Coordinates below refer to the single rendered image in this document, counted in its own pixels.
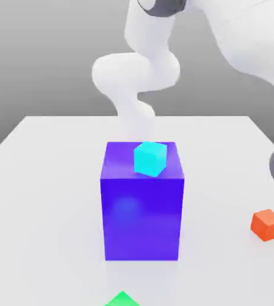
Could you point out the small cyan cube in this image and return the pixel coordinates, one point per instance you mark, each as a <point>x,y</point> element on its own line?
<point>149,160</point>

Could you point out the small green cube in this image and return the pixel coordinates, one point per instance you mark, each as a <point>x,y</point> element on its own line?
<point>122,300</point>

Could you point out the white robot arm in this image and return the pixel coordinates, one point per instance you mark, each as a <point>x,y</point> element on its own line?
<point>149,47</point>

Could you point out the small orange cube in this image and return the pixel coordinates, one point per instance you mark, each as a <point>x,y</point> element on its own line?
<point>266,226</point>

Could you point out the large blue box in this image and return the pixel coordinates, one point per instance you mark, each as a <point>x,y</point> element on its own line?
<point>140,215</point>

